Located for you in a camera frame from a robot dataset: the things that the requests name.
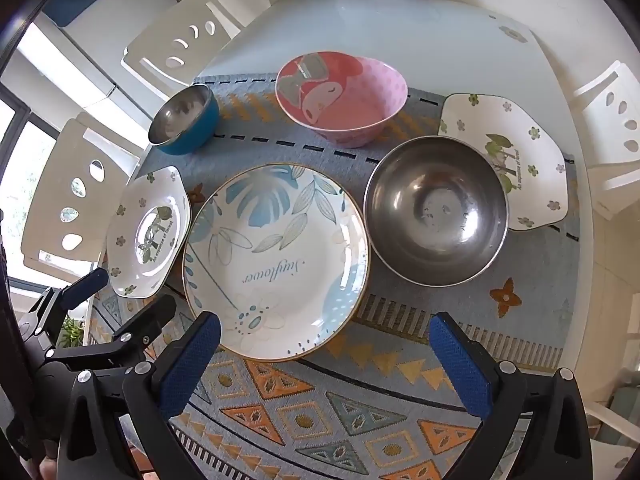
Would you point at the patterned woven table mat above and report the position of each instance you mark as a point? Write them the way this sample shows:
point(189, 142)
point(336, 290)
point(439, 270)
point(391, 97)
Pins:
point(400, 300)

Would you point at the pink cartoon bowl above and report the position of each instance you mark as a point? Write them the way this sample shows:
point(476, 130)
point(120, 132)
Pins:
point(350, 105)

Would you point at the large flower-print plate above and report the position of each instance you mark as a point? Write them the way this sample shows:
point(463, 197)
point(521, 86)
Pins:
point(530, 125)

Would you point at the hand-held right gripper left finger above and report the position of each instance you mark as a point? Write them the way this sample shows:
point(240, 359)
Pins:
point(195, 360)

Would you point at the potted green plant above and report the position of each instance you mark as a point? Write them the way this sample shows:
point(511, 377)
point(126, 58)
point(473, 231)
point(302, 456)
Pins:
point(71, 332)

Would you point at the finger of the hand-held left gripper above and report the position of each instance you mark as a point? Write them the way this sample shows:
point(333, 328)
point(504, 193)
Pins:
point(82, 290)
point(147, 320)

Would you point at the white chair with oval cutouts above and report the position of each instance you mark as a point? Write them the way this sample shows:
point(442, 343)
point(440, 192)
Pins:
point(50, 185)
point(610, 185)
point(150, 45)

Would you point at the grey flower-shaped coaster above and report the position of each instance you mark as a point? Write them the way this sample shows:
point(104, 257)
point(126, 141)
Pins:
point(513, 34)

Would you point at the small flower-print plate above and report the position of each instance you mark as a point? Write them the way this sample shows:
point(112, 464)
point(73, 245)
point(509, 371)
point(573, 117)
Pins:
point(145, 230)

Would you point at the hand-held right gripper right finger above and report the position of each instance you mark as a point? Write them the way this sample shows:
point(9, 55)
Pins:
point(460, 365)

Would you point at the large stainless steel bowl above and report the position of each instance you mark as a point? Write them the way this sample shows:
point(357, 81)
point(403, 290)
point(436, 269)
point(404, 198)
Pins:
point(435, 210)

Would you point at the small blue steel bowl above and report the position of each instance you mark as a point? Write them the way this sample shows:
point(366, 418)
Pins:
point(195, 137)

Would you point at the round blue leaf plate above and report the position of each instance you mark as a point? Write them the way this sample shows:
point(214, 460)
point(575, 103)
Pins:
point(280, 260)

